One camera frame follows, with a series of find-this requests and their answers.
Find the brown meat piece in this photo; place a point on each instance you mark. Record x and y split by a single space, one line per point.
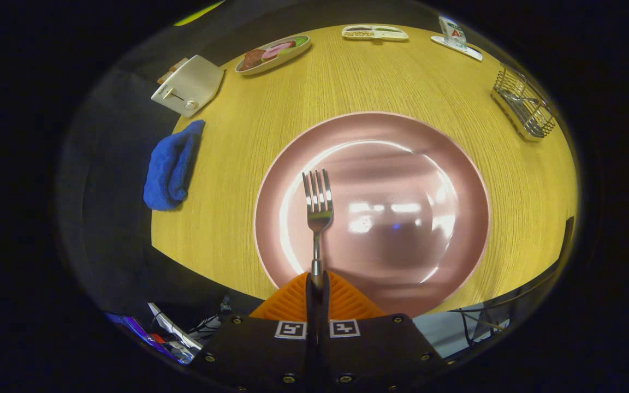
251 58

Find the dark brown beans pile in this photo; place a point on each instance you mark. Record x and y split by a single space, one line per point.
356 28

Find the white divided dish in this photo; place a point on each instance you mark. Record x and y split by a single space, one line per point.
374 36

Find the blue folded towel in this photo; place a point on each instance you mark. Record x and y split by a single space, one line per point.
170 169

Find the green lettuce leaf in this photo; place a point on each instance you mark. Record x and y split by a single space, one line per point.
300 41

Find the pink ham slice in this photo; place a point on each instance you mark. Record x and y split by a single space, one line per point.
277 50

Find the black table edge clamp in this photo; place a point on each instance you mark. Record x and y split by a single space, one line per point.
568 234

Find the yellow soybeans pile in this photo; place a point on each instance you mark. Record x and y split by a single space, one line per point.
358 34

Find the grey oval plate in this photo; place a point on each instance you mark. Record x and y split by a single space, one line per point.
271 65

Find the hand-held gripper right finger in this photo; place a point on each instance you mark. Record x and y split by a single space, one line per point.
369 355

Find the white square coaster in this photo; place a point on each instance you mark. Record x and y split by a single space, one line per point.
470 53

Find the white plastic bottle green label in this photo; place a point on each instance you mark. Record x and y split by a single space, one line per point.
452 31

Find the pink round plate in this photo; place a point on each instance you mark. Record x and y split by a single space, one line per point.
402 164

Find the green beans pile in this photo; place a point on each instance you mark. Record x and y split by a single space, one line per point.
388 29

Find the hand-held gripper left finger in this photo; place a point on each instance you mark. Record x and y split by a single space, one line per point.
271 355

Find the brown toast slice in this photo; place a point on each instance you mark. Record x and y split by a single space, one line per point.
166 76
179 64

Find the white toaster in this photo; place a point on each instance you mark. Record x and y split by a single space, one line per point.
191 87

